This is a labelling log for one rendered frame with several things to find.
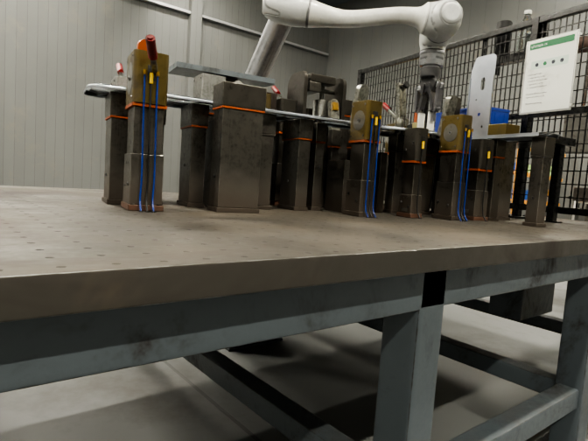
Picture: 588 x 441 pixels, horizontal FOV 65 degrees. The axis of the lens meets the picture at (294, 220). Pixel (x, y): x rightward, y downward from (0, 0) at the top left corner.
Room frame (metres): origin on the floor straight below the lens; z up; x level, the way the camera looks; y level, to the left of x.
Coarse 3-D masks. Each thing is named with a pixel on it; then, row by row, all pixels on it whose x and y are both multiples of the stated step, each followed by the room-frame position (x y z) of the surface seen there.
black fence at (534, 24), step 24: (528, 24) 2.06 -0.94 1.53; (480, 48) 2.29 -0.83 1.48; (504, 48) 2.17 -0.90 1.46; (360, 72) 3.12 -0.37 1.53; (384, 72) 2.93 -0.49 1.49; (456, 72) 2.41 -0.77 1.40; (384, 96) 2.91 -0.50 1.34; (504, 96) 2.15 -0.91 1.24; (576, 96) 1.86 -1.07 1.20; (528, 120) 2.02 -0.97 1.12
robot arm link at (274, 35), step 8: (272, 24) 1.99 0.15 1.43; (280, 24) 1.98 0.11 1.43; (264, 32) 2.04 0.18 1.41; (272, 32) 2.01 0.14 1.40; (280, 32) 2.00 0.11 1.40; (288, 32) 2.03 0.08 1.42; (264, 40) 2.04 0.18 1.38; (272, 40) 2.03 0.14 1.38; (280, 40) 2.03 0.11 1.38; (256, 48) 2.10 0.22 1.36; (264, 48) 2.06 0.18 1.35; (272, 48) 2.05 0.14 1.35; (280, 48) 2.08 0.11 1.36; (256, 56) 2.10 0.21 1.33; (264, 56) 2.08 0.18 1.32; (272, 56) 2.09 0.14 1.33; (256, 64) 2.12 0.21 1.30; (264, 64) 2.11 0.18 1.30; (272, 64) 2.13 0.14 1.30; (248, 72) 2.17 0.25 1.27; (256, 72) 2.14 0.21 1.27; (264, 72) 2.14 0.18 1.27
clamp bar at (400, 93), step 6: (396, 84) 1.92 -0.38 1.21; (402, 84) 1.90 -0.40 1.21; (408, 84) 1.90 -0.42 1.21; (396, 90) 1.92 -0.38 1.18; (402, 90) 1.93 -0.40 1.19; (396, 96) 1.92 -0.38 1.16; (402, 96) 1.93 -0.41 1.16; (396, 102) 1.91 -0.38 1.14; (402, 102) 1.92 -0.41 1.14; (396, 108) 1.91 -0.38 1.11; (402, 108) 1.92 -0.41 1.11; (396, 114) 1.91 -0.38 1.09; (402, 114) 1.92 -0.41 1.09
